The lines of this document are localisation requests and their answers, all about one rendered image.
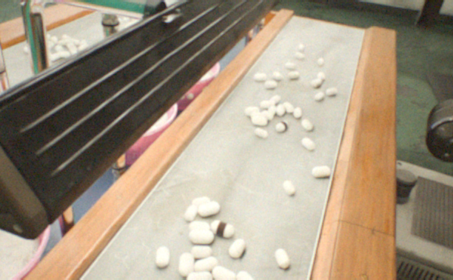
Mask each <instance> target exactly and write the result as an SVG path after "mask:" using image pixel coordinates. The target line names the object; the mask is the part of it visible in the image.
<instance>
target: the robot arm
mask: <svg viewBox="0 0 453 280"><path fill-rule="evenodd" d="M443 2H444V0H424V2H423V6H422V8H421V11H420V12H418V14H417V18H416V21H415V26H414V28H417V29H421V30H429V31H432V30H433V28H434V25H435V22H436V20H437V17H438V15H439V12H440V10H441V7H442V6H443Z"/></svg>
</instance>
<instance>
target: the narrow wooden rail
mask: <svg viewBox="0 0 453 280"><path fill-rule="evenodd" d="M293 16H294V11H293V10H285V9H282V10H281V11H280V12H279V13H278V14H277V15H275V16H274V17H273V19H272V20H271V21H270V23H268V25H267V26H265V28H264V29H262V30H261V31H260V32H259V33H258V34H257V35H256V36H255V37H254V38H253V40H252V41H251V42H250V43H249V44H248V45H247V46H245V48H244V49H243V50H242V51H241V52H240V53H239V54H238V55H237V56H236V57H235V59H234V60H232V61H231V62H230V63H229V64H228V65H227V66H226V67H225V68H224V70H223V71H222V72H221V73H219V74H218V75H217V77H216V78H215V79H214V80H213V81H212V82H211V84H210V85H209V86H208V87H206V88H205V89H204V90H203V91H202V92H201V93H200V94H199V96H198V97H197V99H196V100H194V101H193V102H192V103H191V104H190V105H189V106H188V107H187V108H186V109H185V110H184V111H183V113H182V114H181V115H180V116H179V117H178V118H177V119H176V120H175V121H174V122H173V123H172V124H171V125H170V127H169V128H168V129H167V130H165V131H164V132H163V133H162V134H161V135H160V136H159V137H158V139H157V140H156V141H155V142H154V143H153V144H151V145H150V146H149V147H148V148H147V149H146V151H145V153H144V154H143V155H142V156H141V157H140V158H139V159H137V160H136V162H135V163H134V164H133V165H132V167H131V168H130V169H129V170H128V171H127V172H126V173H125V174H124V175H123V176H121V177H120V178H119V179H118V180H117V182H116V183H115V184H114V185H113V186H112V187H111V188H110V189H109V190H108V191H107V192H106V193H105V194H104V195H103V196H102V197H101V198H100V199H99V200H98V201H97V202H96V203H95V204H94V205H93V207H92V208H91V209H90V210H89V211H88V212H87V214H85V215H84V216H83V217H82V218H81V219H80V220H79V221H78V222H77V223H76V224H75V226H74V227H73V228H72V229H71V230H70V232H69V233H68V234H67V235H65V236H64V237H63V238H62V239H61V240H60V241H59V242H58V243H57V245H56V246H55V247H54V248H53V249H52V250H51V251H50V252H49V253H48V254H47V255H46V256H45V257H44V258H43V259H42V260H41V261H40V262H39V263H38V264H37V265H36V266H35V267H34V268H33V269H32V271H31V272H30V273H29V274H28V275H27V276H26V277H25V278H24V279H23V280H80V279H81V277H82V276H83V275H84V274H85V273H86V272H87V270H88V269H89V268H90V266H91V265H92V264H93V263H94V261H95V260H96V259H97V257H98V256H100V255H101V253H102V252H103V251H104V249H105V248H106V247H107V245H108V244H109V243H110V241H111V240H112V239H113V237H114V236H115V235H116V234H117V233H118V232H119V231H120V230H121V228H122V227H123V226H124V224H125V223H126V222H127V220H128V219H129V218H130V216H131V215H132V214H133V213H134V212H135V211H136V210H137V209H138V207H139V206H140V205H141V203H142V202H143V201H144V200H145V198H146V197H147V196H148V195H149V193H150V191H152V190H153V189H154V187H155V186H156V185H157V183H159V181H160V180H161V178H162V177H163V176H164V174H165V173H167V171H168V170H169V169H170V168H171V166H172V165H173V164H174V162H175V161H176V160H177V158H178V157H179V156H181V154H182V153H183V152H184V150H185V149H186V148H187V146H188V145H189V144H190V143H191V141H192V140H193V139H195V137H196V136H197V135H198V133H199V132H200V131H201V129H202V128H203V127H204V125H205V124H206V123H207V122H208V121H209V120H210V119H211V117H212V116H213V115H214V114H215V112H216V110H217V109H218V108H219V107H220V106H221V105H222V104H223V103H224V102H225V100H226V99H227V97H228V95H229V94H230V93H231V92H232V91H233V90H234V89H235V88H236V87H237V86H238V83H239V82H240V81H241V79H242V78H243V77H244V76H245V75H246V74H247V73H248V72H249V71H250V70H251V68H252V66H253V65H254V64H255V63H256V61H257V60H258V59H259V58H260V57H261V56H262V55H263V54H264V52H265V50H266V49H267V48H268V47H269V46H270V45H271V43H272V42H273V41H274V40H275V39H276V37H277V36H278V35H279V33H280V32H281V31H282V29H284V28H285V26H286V25H287V24H288V23H289V21H291V19H292V17H293Z"/></svg>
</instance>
